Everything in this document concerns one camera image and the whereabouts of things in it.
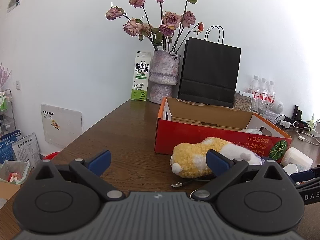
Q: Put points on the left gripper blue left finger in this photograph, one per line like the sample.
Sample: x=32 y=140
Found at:
x=94 y=166

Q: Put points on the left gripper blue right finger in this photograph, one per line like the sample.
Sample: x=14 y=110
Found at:
x=219 y=164

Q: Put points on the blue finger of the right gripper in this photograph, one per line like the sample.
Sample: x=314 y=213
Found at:
x=305 y=175

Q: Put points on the small white round cup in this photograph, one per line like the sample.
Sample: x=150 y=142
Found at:
x=290 y=169

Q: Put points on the frosted plastic storage box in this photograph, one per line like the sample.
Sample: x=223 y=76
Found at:
x=294 y=156

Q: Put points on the white yellow plush hamster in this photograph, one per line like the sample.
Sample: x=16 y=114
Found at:
x=189 y=160

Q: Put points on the translucent plastic bag ball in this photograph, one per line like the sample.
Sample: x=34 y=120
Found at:
x=252 y=131

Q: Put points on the purple knitted cloth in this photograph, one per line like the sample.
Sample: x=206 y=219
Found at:
x=263 y=159

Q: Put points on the red plastic basin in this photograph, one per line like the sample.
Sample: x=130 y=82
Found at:
x=51 y=156

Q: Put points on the white charger plug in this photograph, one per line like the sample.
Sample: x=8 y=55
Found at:
x=285 y=124

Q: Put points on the red pumpkin cardboard box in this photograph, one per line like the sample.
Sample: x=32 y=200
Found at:
x=181 y=121

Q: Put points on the black power strip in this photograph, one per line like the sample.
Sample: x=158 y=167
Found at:
x=298 y=125

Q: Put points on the black upright device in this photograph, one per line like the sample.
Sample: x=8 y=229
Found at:
x=297 y=114

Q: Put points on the clear jar of seeds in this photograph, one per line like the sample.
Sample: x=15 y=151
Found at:
x=242 y=100

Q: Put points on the white printed tin box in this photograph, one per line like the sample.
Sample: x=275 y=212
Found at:
x=270 y=116

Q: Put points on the clear drinking glass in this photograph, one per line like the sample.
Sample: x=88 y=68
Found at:
x=259 y=106

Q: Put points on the white round speaker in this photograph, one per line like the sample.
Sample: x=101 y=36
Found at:
x=278 y=107

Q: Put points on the white lined trash bin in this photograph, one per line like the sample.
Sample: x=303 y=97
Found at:
x=14 y=172

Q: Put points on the middle water bottle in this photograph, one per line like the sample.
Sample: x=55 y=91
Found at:
x=263 y=90

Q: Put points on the water bottle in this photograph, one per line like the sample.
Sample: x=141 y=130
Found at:
x=271 y=92
x=255 y=87
x=263 y=90

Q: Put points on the white green milk carton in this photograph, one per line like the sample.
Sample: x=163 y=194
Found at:
x=141 y=76

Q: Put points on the right water bottle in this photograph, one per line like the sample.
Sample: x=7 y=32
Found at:
x=271 y=92

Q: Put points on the left water bottle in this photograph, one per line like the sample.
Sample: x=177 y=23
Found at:
x=255 y=87

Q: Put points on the blue white paper packages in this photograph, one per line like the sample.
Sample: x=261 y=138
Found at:
x=14 y=147

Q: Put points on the black paper shopping bag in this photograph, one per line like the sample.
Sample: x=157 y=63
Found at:
x=209 y=69

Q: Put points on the purple textured vase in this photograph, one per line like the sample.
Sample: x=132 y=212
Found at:
x=163 y=75

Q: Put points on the metal wire shelf rack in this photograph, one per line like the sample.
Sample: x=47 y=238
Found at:
x=7 y=112

